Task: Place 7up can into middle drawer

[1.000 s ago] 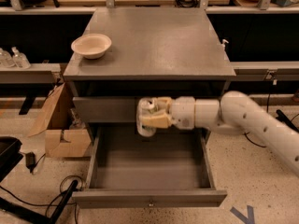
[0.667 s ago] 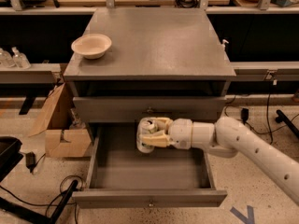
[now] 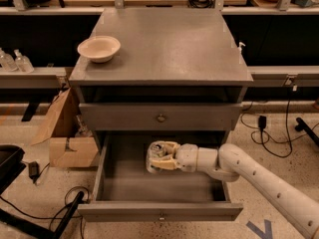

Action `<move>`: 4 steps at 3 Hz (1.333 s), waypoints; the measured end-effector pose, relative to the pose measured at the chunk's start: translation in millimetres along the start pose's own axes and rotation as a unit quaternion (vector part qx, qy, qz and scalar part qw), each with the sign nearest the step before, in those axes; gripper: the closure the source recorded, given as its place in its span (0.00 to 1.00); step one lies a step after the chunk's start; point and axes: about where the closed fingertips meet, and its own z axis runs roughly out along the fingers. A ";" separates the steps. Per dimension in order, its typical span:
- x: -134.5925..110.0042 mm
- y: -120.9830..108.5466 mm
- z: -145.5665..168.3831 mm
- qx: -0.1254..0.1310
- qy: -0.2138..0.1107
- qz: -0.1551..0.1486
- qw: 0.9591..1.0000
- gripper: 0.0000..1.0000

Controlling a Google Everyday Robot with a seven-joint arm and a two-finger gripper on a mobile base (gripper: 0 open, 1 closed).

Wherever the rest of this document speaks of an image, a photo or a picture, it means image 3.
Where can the white green 7up can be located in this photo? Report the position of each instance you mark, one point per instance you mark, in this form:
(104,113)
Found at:
(152,155)

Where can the clear sanitizer bottle right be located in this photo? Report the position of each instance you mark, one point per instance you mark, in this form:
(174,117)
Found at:
(23,62)

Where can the grey metal shelf rail right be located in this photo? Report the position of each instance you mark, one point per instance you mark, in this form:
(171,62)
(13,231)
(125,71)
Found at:
(285,76)

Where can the black power adapter right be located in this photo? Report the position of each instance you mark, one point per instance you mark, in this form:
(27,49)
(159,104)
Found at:
(262,121)

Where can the white pump dispenser bottle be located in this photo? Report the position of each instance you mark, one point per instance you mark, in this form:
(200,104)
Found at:
(241,47)

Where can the grey wooden drawer cabinet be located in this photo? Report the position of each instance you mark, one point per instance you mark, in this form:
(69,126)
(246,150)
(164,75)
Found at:
(167,56)

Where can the grey metal shelf rail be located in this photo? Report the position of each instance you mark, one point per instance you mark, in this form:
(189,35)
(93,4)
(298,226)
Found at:
(285,76)
(40,78)

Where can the clear sanitizer bottle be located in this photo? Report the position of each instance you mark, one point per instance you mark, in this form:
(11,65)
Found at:
(7,62)
(23,62)

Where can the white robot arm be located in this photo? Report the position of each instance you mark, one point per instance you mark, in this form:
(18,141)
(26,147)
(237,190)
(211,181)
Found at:
(228,163)

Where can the black power adapter left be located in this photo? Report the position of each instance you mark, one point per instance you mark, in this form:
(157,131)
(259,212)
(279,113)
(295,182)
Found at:
(33,170)

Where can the black stand leg right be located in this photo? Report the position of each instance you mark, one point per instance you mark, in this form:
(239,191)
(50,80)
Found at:
(302,125)

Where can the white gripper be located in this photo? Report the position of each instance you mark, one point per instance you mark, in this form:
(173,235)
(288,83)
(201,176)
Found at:
(186,156)

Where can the open cardboard box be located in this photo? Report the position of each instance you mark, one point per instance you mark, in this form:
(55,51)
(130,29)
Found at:
(71,145)

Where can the closed grey top drawer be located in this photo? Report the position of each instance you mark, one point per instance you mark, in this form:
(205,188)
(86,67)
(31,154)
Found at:
(160,117)

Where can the black power adapter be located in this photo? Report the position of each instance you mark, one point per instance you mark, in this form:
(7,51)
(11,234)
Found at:
(33,170)
(262,121)

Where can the grey metal shelf rail left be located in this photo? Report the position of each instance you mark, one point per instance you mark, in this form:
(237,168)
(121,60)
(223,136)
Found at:
(40,78)

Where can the clear sanitizer bottle left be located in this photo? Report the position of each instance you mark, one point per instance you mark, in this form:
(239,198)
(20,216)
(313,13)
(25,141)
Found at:
(7,62)

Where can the open grey middle drawer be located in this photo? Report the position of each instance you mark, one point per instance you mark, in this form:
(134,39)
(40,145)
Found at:
(124,191)

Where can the white paper bowl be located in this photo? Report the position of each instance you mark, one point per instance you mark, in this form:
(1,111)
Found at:
(99,49)

